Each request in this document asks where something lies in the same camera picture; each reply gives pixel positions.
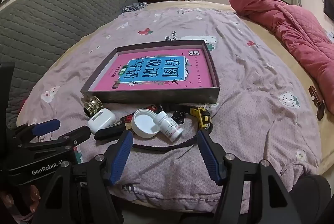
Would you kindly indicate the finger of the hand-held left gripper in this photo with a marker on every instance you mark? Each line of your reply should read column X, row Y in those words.
column 74, row 135
column 45, row 127

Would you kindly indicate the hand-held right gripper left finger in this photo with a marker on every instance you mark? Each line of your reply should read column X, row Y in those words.
column 122, row 156

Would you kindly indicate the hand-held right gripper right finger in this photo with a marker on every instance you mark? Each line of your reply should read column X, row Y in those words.
column 208, row 158

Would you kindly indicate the white earbuds case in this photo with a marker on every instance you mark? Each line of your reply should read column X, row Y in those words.
column 101, row 121

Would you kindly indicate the gold metal knob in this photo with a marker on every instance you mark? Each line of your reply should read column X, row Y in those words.
column 92, row 106

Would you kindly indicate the red and black lighter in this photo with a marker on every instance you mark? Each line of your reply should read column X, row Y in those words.
column 128, row 118

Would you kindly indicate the white round lid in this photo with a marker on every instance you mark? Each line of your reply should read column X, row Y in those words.
column 144, row 122

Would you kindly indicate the yellow and black tape measure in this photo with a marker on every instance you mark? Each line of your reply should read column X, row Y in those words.
column 202, row 117

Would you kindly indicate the white pill bottle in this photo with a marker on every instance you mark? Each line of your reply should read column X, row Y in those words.
column 169, row 127

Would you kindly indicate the black hair clip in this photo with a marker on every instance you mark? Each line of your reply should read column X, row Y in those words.
column 178, row 117

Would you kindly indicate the shallow grey cardboard box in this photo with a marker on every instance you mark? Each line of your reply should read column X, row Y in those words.
column 156, row 96

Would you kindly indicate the person's left hand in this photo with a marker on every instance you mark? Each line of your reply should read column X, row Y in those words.
column 32, row 194

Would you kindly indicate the pink printed blanket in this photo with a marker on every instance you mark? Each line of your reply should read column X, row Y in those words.
column 248, row 109

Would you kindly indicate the pink and blue book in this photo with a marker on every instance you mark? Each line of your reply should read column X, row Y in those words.
column 167, row 80

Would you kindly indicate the grey quilted headboard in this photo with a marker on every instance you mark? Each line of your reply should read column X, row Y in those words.
column 52, row 18

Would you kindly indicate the brown wooden item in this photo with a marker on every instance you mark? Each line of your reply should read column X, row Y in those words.
column 316, row 98

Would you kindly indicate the blue patterned cloth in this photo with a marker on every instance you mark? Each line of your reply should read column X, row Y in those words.
column 134, row 7

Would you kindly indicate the red quilted duvet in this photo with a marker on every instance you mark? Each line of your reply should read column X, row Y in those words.
column 292, row 23

